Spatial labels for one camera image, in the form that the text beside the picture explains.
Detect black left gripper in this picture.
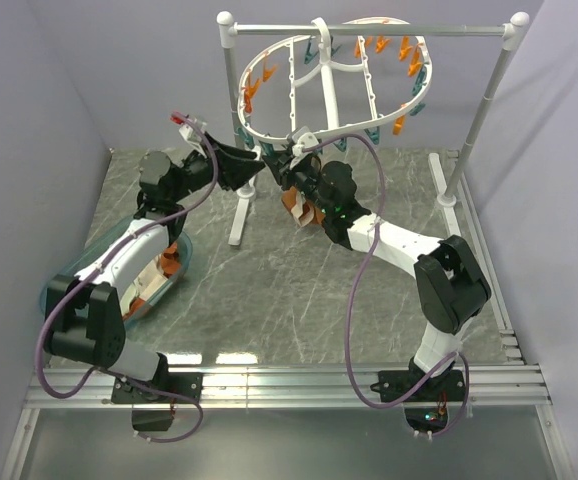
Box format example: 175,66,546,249
170,132,266,203

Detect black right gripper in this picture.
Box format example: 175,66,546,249
262,150,333,217

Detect teal clothes peg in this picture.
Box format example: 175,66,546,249
259,142,276,157
334,137,348,153

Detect orange underwear beige waistband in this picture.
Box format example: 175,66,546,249
281,187,324,228

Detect teal front clothes peg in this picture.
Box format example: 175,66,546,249
334,137,348,153

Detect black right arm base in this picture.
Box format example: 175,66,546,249
370,369,467,403

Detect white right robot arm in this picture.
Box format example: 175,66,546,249
262,153,491,400

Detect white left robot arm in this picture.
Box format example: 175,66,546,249
34,134,264,402

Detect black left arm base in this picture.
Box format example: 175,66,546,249
111,372,204,405

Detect orange cloth in basket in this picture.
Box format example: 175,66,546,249
159,242,182,278

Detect orange front clothes peg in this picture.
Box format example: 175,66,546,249
392,115,407,136

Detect white drying rack stand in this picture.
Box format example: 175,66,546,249
216,11,530,233

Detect pale yellow cloth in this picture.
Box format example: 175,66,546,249
120,260,168,317

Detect teal plastic basket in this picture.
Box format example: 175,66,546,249
60,217,193,325

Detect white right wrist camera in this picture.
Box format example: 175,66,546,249
288,126,319,161

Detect aluminium mounting rail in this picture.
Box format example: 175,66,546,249
23,364,551,409

